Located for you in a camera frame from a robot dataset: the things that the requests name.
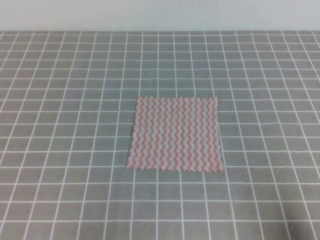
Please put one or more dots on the pink white wavy towel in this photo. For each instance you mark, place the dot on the pink white wavy towel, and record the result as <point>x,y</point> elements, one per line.
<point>176,134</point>

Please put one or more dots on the grey checked tablecloth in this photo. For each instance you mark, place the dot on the grey checked tablecloth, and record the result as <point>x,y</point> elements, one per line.
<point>67,102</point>

